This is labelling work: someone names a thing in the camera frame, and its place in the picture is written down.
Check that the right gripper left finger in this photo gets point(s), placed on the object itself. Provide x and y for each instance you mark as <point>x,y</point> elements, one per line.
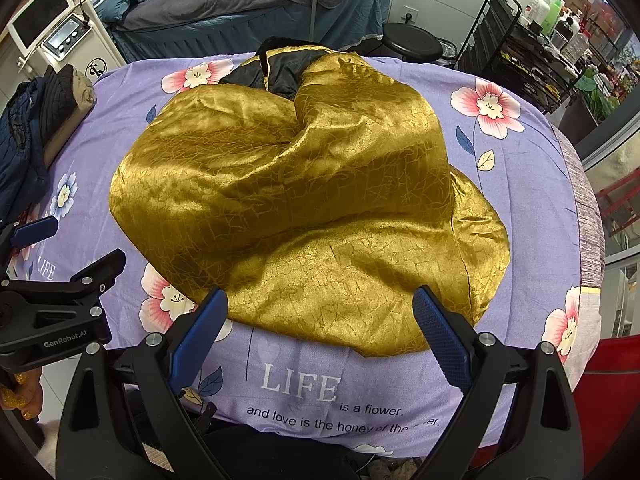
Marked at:
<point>98,439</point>

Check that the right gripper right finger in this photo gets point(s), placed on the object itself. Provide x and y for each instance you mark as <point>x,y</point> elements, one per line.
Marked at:
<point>479,365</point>

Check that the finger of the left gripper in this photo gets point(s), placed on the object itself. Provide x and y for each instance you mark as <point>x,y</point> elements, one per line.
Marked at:
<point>15,236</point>
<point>97,272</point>

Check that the gold satin padded jacket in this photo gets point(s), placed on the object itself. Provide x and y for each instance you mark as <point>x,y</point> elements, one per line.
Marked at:
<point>317,193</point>

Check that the dark folded clothes pile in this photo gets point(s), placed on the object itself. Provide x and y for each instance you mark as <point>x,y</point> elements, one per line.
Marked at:
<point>35,112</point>

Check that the purple floral bed sheet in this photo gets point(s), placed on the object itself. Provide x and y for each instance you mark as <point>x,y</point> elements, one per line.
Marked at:
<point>394,406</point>

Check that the brown folded garment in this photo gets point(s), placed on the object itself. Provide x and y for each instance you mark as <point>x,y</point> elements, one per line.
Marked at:
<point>75,110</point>

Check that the white control unit machine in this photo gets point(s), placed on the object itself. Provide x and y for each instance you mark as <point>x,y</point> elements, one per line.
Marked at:
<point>78,39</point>

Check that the white monitor screen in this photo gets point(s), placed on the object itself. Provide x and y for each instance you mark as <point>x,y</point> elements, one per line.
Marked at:
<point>29,24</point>

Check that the massage bed teal cover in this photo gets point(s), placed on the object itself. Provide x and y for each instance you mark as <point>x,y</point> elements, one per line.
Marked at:
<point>340,28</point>

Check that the grey metal pole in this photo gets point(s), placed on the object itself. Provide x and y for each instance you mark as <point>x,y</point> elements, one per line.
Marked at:
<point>314,0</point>

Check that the black round stool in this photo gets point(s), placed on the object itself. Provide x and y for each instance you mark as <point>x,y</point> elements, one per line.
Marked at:
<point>414,44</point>

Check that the green bottle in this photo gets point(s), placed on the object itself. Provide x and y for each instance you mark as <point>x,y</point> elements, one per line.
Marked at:
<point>554,9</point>

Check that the black wire trolley rack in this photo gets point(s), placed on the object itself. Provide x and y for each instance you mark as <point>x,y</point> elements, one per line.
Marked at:
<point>500,49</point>

